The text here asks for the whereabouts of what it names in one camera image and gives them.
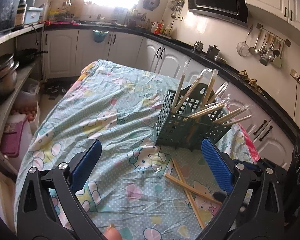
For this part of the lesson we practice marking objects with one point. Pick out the small metal pot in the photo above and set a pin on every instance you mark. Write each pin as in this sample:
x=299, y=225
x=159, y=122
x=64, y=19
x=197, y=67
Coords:
x=212, y=51

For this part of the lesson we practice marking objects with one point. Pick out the green plastic utensil holder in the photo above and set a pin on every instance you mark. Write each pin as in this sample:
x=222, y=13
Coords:
x=177, y=130

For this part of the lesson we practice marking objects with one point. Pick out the black kitchen countertop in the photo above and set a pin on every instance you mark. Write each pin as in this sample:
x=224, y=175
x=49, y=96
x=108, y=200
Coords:
x=165, y=39

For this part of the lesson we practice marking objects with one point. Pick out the group of sauce bottles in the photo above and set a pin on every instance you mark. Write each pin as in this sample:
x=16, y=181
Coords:
x=160, y=28

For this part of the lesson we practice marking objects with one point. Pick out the blue storage box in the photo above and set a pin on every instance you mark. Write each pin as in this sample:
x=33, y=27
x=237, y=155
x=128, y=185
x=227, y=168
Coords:
x=33, y=16

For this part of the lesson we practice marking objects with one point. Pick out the chopstick pair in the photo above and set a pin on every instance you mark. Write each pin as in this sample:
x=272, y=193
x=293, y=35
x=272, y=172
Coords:
x=193, y=205
x=180, y=182

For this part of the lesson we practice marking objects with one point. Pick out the black frying pan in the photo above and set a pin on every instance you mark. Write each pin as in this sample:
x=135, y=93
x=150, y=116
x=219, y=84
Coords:
x=26, y=55

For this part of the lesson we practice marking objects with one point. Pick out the person's left hand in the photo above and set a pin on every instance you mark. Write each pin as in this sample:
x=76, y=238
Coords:
x=112, y=233

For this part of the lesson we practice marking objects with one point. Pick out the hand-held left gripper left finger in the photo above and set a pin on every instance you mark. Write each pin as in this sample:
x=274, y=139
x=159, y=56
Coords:
x=87, y=165

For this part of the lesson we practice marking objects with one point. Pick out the stainless steel pot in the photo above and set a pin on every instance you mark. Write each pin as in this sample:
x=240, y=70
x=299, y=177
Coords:
x=3, y=75

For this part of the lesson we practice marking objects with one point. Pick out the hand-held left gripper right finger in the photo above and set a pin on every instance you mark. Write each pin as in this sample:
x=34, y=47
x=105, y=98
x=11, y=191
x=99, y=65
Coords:
x=217, y=165

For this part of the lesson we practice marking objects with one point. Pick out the black range hood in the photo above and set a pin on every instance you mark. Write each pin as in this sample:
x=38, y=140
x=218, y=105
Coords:
x=215, y=2

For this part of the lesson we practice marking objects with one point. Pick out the green hanging bag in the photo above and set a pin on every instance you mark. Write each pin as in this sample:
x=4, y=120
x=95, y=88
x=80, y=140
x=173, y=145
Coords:
x=99, y=36

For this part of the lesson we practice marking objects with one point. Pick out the red fleece blanket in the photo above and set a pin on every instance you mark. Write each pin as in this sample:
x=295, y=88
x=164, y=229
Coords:
x=250, y=142

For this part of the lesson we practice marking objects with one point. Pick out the stone kitchen shelf unit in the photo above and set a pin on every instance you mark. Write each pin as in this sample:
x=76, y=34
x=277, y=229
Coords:
x=25, y=72

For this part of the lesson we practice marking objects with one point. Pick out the ginger roots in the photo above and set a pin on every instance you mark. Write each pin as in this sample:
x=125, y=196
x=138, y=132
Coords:
x=251, y=81

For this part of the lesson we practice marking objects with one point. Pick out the row of hanging kitchen utensils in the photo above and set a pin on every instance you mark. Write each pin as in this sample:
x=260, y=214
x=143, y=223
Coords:
x=270, y=52

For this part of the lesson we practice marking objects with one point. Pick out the dark slippers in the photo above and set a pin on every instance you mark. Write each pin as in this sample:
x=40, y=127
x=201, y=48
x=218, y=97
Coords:
x=55, y=90

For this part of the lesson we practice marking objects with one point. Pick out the round wall vent fan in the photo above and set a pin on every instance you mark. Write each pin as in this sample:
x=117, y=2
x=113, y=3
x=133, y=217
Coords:
x=151, y=2

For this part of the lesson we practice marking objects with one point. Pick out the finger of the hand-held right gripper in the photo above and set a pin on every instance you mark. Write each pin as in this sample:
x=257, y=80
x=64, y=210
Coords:
x=251, y=164
x=218, y=196

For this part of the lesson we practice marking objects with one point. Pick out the bunch of bamboo chopsticks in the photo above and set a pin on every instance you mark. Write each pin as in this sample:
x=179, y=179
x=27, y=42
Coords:
x=190, y=90

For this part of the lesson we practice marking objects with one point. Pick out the white base cabinets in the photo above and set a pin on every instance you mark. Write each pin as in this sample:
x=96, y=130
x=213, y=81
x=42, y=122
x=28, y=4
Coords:
x=62, y=52

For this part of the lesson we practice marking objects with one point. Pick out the wall power socket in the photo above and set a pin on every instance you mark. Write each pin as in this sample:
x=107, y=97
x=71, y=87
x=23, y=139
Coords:
x=295, y=73

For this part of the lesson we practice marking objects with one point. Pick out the cartoon cat printed tablecloth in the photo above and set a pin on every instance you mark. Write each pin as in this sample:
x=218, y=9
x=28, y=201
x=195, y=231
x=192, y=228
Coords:
x=110, y=105

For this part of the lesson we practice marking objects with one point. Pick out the small dark kettle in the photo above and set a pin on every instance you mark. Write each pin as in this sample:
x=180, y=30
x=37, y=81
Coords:
x=198, y=47

